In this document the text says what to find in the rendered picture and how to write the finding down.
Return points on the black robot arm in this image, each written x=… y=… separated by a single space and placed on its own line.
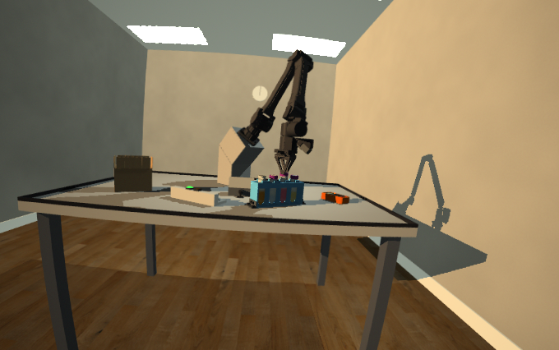
x=295 y=112

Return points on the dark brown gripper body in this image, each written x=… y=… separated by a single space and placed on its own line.
x=282 y=152

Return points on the black table edge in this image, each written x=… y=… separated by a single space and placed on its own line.
x=29 y=198

